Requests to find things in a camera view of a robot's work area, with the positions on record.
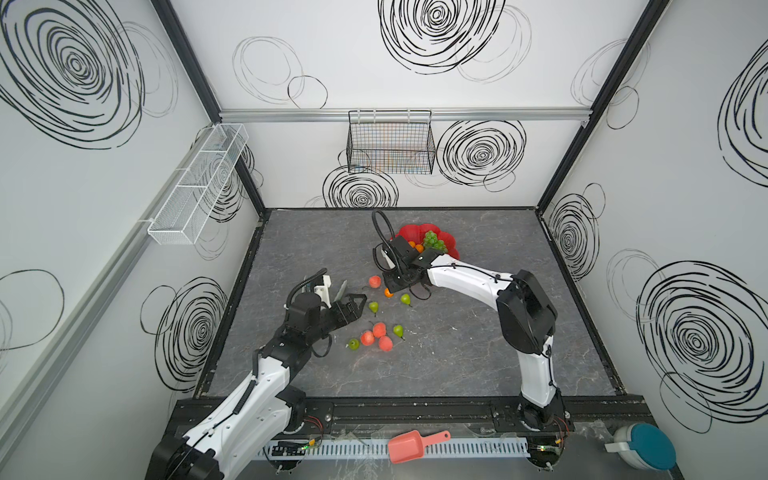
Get green grape bunch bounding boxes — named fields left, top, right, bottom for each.
left=421, top=230, right=448, bottom=253

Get red flower fruit bowl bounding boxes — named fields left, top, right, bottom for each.
left=398, top=223, right=460, bottom=260

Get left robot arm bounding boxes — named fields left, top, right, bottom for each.
left=145, top=292, right=367, bottom=479

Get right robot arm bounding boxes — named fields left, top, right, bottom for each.
left=372, top=237, right=564, bottom=431

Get metal green-tipped tongs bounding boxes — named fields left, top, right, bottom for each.
left=333, top=280, right=348, bottom=302

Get peach bottom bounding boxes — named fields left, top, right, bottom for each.
left=378, top=336, right=394, bottom=352

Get pink plastic scoop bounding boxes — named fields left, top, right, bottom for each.
left=387, top=430, right=451, bottom=464

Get teal lidded white jug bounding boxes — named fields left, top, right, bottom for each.
left=604, top=423, right=677, bottom=471

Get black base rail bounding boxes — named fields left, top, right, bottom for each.
left=170, top=394, right=655, bottom=434

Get black wire basket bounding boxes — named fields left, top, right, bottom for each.
left=345, top=109, right=437, bottom=175

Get white mesh wall shelf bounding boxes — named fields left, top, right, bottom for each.
left=147, top=123, right=249, bottom=246

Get white slotted cable duct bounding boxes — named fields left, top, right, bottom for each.
left=257, top=436, right=530, bottom=462

